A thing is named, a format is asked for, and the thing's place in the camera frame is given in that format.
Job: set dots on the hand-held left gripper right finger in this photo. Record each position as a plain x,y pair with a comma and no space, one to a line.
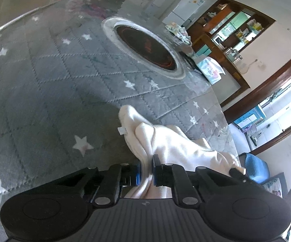
156,174

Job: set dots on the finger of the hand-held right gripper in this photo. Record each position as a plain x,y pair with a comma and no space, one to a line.
236,173

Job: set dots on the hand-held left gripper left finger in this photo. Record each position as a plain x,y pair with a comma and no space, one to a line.
136,174

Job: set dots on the cream fleece garment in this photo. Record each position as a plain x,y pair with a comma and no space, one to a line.
175,146

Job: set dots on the blue covered chair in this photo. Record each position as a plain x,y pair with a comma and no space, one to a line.
255,166

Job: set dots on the printed cushion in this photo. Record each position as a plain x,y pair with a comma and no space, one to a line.
274,184

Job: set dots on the blue kitchen cabinet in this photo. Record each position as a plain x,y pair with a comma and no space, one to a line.
246,121

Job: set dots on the soft tissue pack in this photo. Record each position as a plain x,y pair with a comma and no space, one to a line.
209,69

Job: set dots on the dark wooden console table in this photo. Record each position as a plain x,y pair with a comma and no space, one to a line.
226,60

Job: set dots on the glass jar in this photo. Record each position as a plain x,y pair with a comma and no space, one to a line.
238,58
233,55
228,52

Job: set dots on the grey quilted star table cover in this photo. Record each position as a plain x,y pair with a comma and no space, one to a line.
47,93

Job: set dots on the round built-in hotplate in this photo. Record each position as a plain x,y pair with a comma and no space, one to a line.
145,45

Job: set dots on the floral printed cloth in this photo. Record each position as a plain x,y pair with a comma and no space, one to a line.
179,32

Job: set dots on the dark wooden display cabinet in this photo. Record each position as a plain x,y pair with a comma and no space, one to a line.
221,17

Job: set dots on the white refrigerator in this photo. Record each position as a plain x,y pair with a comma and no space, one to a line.
183,7

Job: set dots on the white water dispenser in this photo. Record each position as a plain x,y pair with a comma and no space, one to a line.
155,5

